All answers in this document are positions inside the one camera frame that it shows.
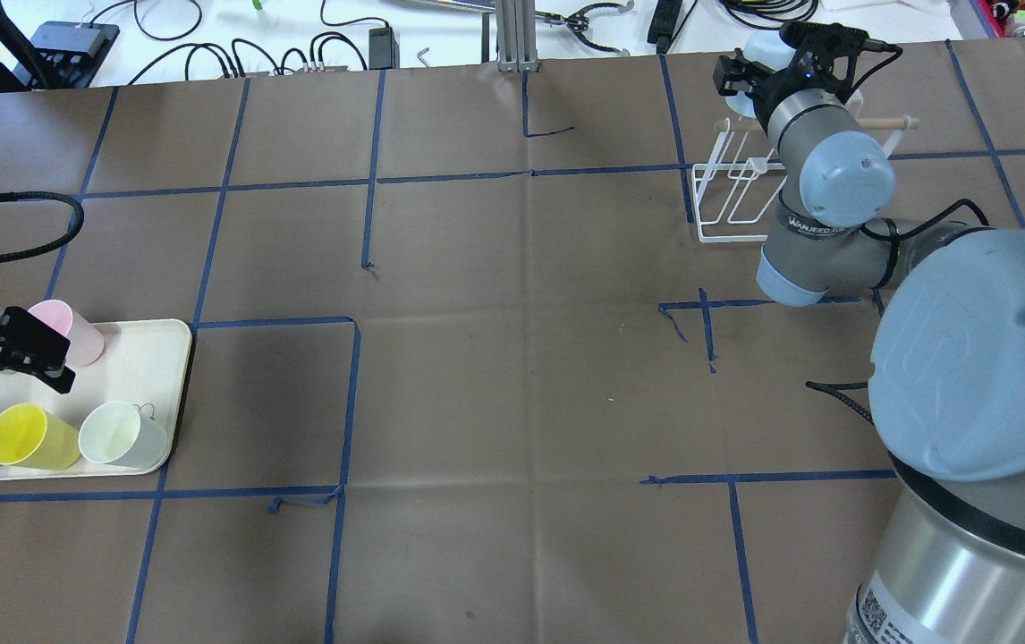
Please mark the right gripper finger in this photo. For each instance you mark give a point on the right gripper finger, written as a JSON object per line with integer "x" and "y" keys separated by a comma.
{"x": 735, "y": 74}

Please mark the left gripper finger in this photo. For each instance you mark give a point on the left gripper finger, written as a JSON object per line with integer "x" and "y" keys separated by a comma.
{"x": 26, "y": 339}
{"x": 55, "y": 374}

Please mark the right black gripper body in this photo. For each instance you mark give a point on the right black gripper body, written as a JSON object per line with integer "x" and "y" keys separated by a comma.
{"x": 778, "y": 87}

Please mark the pale green plastic cup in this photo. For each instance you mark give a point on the pale green plastic cup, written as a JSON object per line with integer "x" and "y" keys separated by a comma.
{"x": 119, "y": 433}

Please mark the light blue plastic cup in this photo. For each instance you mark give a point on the light blue plastic cup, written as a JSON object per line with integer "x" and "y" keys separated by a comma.
{"x": 767, "y": 49}

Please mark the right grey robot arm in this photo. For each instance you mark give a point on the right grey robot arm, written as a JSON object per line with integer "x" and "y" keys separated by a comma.
{"x": 947, "y": 391}

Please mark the pink plastic cup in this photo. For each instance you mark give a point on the pink plastic cup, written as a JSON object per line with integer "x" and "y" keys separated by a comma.
{"x": 85, "y": 342}

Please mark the yellow plastic cup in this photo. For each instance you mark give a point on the yellow plastic cup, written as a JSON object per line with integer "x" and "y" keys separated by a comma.
{"x": 36, "y": 439}

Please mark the cream plastic tray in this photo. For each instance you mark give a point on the cream plastic tray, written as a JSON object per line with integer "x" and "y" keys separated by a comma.
{"x": 144, "y": 363}

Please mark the black power adapter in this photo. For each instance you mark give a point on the black power adapter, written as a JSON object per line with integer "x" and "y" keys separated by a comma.
{"x": 383, "y": 52}

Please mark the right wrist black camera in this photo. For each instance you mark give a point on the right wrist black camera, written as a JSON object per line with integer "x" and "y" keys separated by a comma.
{"x": 821, "y": 40}

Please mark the white wire cup rack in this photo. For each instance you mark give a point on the white wire cup rack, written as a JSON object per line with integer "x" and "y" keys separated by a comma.
{"x": 736, "y": 188}

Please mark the aluminium frame post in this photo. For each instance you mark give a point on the aluminium frame post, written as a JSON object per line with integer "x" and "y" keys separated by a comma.
{"x": 516, "y": 35}

